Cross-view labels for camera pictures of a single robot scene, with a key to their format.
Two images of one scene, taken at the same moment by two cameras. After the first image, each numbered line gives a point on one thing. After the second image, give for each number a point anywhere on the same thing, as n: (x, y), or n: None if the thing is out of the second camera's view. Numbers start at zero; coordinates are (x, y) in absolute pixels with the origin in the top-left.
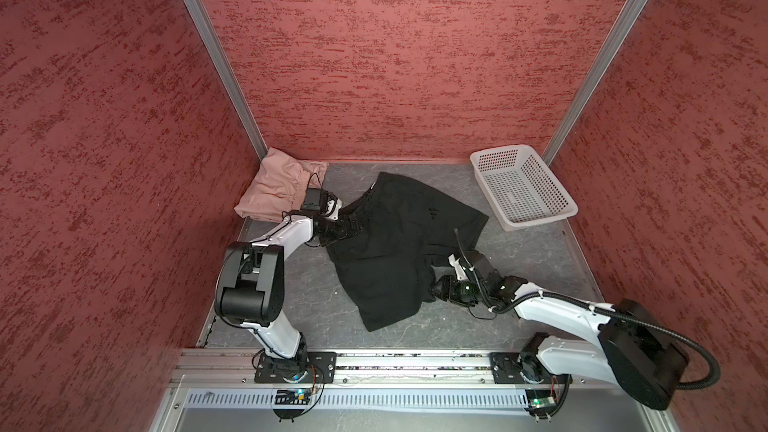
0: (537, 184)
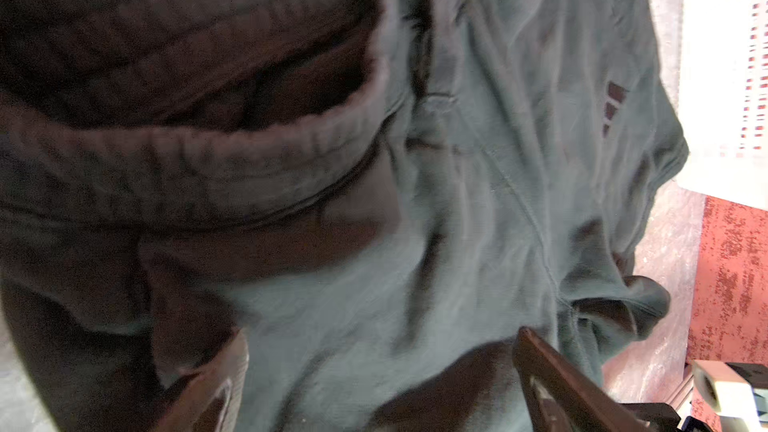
0: (723, 77)
